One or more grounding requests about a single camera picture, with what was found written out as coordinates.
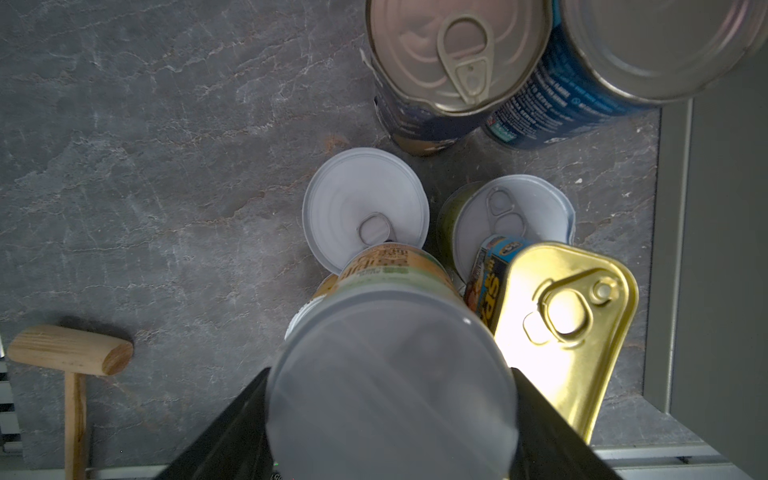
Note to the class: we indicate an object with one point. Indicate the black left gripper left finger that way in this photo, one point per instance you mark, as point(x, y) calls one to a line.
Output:
point(234, 446)

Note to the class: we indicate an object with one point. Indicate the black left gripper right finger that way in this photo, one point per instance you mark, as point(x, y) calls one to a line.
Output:
point(548, 447)

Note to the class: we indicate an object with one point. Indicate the orange green plastic-lid can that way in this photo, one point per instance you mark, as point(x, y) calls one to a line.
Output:
point(391, 376)

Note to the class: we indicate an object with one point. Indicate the dark blue red label can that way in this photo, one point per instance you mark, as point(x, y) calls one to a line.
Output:
point(441, 68)

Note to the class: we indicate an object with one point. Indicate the blue label tin can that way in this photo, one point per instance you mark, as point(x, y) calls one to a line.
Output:
point(611, 59)

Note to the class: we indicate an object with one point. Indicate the grey metal cabinet counter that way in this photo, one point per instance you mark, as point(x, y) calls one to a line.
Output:
point(706, 347)

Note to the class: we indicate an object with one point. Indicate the gold rectangular spam tin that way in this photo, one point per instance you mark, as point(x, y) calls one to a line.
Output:
point(559, 314)

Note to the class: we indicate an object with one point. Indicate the wooden mallet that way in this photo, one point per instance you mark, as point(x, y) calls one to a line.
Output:
point(78, 354)

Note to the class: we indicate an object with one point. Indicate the green can white lid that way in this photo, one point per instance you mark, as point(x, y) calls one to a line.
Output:
point(518, 205)

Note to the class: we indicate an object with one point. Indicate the white lid can rear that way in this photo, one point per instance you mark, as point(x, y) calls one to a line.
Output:
point(359, 198)

